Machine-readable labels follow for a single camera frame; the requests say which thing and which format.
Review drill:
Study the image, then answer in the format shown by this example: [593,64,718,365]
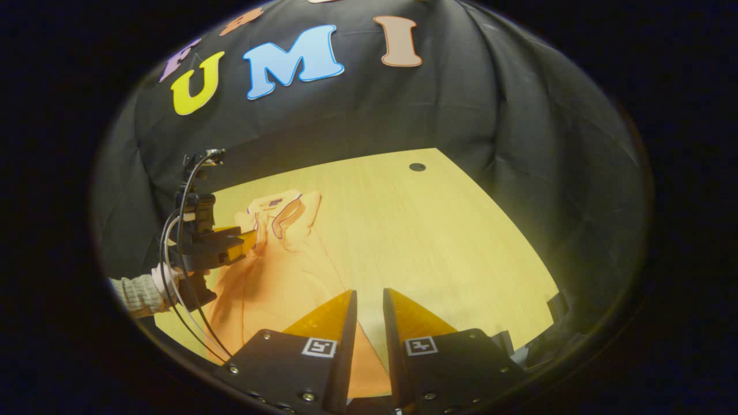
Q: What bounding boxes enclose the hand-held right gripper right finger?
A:
[382,288,526,411]

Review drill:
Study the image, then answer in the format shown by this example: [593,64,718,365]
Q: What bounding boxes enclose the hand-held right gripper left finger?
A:
[212,289,359,415]

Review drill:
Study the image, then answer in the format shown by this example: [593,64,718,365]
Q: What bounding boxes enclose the orange T-shirt with striped collar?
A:
[205,189,393,399]

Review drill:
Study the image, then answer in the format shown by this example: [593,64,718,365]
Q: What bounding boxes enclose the black cable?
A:
[175,151,232,359]

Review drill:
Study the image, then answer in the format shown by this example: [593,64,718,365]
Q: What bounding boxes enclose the white cable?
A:
[160,210,228,364]

